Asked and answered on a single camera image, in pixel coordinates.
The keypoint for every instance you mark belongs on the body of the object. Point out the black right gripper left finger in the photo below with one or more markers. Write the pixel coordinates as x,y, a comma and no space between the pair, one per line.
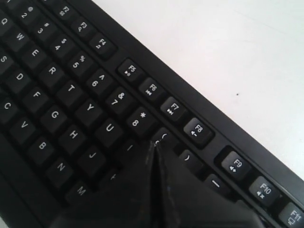
132,200

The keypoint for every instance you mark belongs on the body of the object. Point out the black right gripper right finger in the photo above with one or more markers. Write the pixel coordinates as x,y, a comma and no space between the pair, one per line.
186,202

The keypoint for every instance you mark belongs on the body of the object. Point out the black Acer keyboard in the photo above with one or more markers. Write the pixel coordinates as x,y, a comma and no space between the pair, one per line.
78,94

